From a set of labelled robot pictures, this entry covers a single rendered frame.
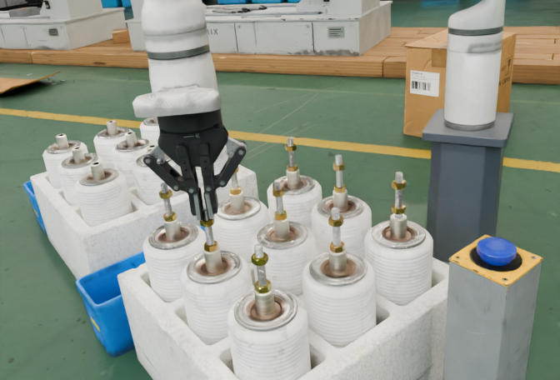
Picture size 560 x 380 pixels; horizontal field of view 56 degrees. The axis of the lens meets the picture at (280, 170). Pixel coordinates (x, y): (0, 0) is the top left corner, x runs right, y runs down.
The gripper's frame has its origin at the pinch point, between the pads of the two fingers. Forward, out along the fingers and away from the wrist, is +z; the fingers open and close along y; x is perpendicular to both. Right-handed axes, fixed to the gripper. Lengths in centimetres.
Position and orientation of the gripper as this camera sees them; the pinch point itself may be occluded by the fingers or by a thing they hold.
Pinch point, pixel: (203, 203)
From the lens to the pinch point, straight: 68.1
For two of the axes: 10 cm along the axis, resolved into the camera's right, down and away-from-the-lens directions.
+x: 0.3, 4.0, -9.1
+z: 0.9, 9.1, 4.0
